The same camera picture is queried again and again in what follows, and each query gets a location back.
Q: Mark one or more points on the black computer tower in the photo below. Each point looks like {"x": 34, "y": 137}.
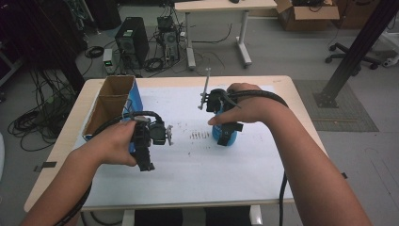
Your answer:
{"x": 133, "y": 40}

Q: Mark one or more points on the open brown cardboard box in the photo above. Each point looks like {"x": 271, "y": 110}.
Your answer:
{"x": 309, "y": 14}

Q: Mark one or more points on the person's left hand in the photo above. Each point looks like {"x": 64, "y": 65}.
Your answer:
{"x": 109, "y": 144}

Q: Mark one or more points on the black tape strip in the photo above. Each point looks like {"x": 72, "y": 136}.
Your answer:
{"x": 47, "y": 165}

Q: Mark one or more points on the person's right hand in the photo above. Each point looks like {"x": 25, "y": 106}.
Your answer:
{"x": 254, "y": 109}

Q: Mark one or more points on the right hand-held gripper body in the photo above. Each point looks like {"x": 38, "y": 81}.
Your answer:
{"x": 218, "y": 100}

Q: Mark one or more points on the white power unit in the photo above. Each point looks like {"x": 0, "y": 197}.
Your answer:
{"x": 108, "y": 59}

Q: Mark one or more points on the dark curtain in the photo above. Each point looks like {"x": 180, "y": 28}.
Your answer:
{"x": 40, "y": 31}

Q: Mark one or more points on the person's left leg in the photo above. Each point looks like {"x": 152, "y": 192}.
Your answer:
{"x": 158, "y": 218}

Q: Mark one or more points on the black office chair base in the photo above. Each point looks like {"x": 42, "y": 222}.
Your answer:
{"x": 340, "y": 48}

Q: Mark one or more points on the blue plastic cup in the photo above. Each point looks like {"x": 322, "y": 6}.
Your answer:
{"x": 216, "y": 134}

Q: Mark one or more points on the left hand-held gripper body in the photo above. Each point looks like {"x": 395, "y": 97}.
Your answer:
{"x": 156, "y": 133}

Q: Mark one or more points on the grey floor mat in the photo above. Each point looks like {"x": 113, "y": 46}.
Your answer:
{"x": 345, "y": 116}

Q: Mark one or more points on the white paper sheet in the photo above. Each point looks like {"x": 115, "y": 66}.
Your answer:
{"x": 188, "y": 175}

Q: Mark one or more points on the white plastic object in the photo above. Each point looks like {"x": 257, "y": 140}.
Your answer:
{"x": 390, "y": 61}

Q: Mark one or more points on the black metal post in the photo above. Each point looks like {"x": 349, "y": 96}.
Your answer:
{"x": 360, "y": 47}

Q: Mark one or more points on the person's leg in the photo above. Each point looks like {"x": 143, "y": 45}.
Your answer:
{"x": 227, "y": 216}
{"x": 158, "y": 218}

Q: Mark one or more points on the white desk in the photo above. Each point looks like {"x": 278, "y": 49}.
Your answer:
{"x": 219, "y": 4}

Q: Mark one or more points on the open grey computer case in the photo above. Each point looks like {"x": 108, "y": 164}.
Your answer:
{"x": 171, "y": 45}

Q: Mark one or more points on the small black tape piece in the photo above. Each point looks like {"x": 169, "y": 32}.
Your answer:
{"x": 344, "y": 175}

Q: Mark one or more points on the small black device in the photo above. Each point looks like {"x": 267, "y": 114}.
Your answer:
{"x": 164, "y": 22}

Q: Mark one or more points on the brown cabinet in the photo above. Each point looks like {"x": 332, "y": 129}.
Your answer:
{"x": 353, "y": 15}

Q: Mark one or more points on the person's right leg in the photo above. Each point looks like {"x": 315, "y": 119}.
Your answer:
{"x": 227, "y": 216}

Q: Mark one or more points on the blue cardboard box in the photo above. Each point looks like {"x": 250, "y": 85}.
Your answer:
{"x": 113, "y": 94}

